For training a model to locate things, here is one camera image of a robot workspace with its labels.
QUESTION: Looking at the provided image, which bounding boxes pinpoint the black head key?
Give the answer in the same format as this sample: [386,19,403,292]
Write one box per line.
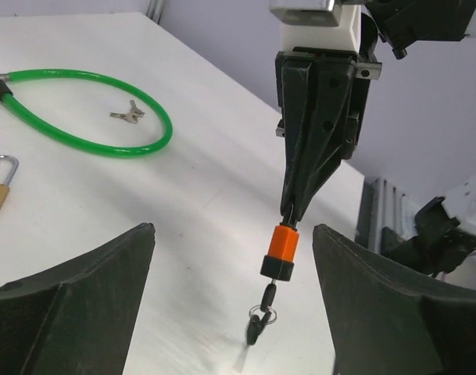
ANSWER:
[233,280,277,373]

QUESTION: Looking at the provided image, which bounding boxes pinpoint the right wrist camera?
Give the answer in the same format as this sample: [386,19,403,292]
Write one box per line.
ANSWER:
[267,0,363,54]

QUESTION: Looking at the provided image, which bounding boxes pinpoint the green lock keys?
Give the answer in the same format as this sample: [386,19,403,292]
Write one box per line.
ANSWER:
[109,100,145,123]

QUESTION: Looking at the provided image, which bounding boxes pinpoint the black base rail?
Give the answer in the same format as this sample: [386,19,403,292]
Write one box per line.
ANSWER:
[355,177,421,254]

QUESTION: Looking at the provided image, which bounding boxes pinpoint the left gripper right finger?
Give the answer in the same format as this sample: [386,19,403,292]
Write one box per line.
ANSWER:
[312,224,476,374]

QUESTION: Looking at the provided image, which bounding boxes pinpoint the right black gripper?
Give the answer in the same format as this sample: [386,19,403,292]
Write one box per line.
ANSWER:
[275,48,381,221]

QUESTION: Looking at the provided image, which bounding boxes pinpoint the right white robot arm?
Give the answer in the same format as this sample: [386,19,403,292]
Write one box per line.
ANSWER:
[261,1,476,281]

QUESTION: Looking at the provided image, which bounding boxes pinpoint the orange black padlock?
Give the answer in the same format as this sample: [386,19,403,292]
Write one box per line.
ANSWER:
[260,205,299,281]

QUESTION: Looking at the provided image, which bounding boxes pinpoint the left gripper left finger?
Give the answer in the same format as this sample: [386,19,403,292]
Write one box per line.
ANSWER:
[0,223,156,374]

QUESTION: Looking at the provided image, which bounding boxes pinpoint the green cable lock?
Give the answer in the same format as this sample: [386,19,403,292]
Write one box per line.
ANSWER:
[0,68,174,159]

